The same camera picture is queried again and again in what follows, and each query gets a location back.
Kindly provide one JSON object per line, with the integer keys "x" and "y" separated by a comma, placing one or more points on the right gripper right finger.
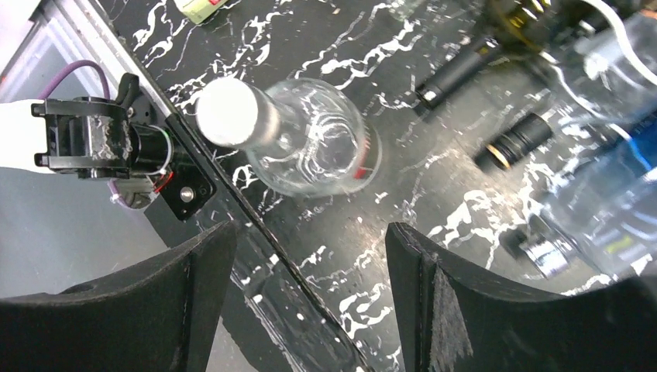
{"x": 454, "y": 315}

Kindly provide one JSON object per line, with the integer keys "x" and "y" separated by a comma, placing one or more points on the round clear bottle white cap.
{"x": 302, "y": 137}

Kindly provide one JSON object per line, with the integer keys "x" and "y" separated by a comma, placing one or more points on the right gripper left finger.
{"x": 160, "y": 314}

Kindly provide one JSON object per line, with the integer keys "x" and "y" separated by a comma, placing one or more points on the square bottle brown label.
{"x": 514, "y": 144}

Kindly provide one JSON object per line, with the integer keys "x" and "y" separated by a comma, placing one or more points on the white box red mark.
{"x": 198, "y": 11}

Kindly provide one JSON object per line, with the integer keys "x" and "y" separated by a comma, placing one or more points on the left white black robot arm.
{"x": 90, "y": 137}

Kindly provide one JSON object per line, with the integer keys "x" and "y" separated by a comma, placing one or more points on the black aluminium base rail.
{"x": 269, "y": 321}

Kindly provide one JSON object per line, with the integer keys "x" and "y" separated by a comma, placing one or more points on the clear bottle black label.
{"x": 608, "y": 78}

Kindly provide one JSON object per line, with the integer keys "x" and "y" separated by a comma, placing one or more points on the dark green wine bottle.
{"x": 513, "y": 29}

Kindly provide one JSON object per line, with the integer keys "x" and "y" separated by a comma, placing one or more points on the blue glass bottle white cap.
{"x": 604, "y": 215}

